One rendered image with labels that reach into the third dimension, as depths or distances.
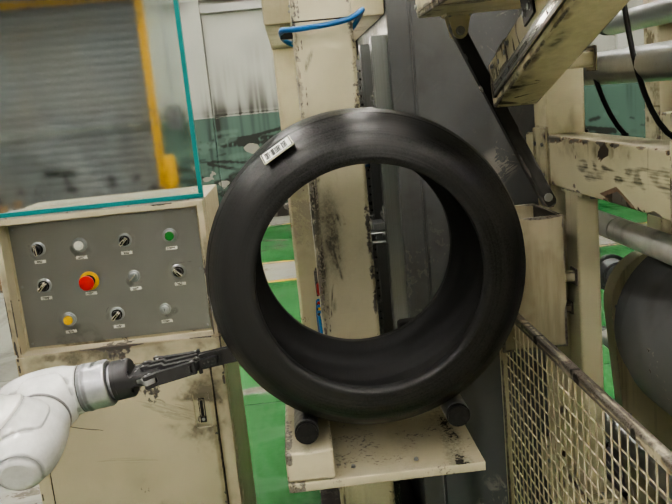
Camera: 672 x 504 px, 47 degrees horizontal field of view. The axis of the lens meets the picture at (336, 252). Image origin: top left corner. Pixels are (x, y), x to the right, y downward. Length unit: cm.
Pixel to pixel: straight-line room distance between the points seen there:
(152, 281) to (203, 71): 853
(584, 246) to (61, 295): 135
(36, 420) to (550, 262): 108
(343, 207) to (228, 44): 900
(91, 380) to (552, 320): 98
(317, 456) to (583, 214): 78
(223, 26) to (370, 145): 941
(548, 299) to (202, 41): 913
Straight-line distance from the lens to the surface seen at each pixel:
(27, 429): 139
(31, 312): 225
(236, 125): 1054
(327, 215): 171
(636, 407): 223
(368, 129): 131
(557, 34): 133
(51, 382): 152
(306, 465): 147
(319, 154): 130
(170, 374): 147
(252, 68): 1061
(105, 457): 229
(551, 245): 174
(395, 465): 152
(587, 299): 182
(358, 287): 175
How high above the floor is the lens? 149
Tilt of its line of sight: 11 degrees down
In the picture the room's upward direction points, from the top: 6 degrees counter-clockwise
